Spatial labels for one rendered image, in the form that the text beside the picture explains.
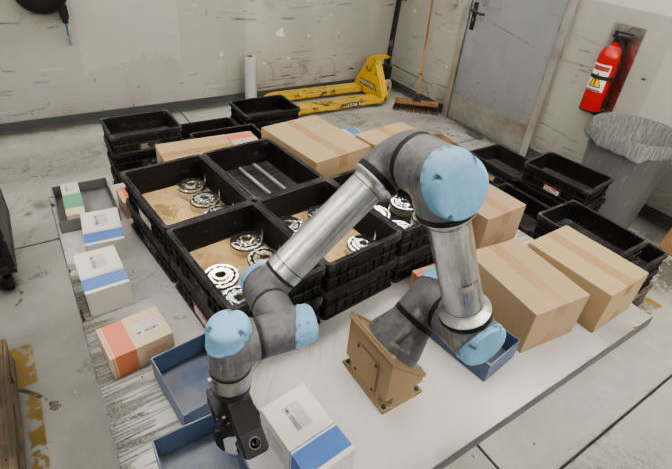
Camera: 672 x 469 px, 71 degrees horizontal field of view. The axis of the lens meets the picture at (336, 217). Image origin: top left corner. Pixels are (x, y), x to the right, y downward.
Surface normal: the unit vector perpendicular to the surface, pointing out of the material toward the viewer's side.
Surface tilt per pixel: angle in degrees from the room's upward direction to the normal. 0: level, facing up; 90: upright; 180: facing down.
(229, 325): 0
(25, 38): 90
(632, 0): 90
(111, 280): 0
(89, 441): 0
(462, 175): 77
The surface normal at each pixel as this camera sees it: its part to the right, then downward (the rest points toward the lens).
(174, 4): 0.54, 0.51
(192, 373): 0.08, -0.83
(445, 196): 0.38, 0.32
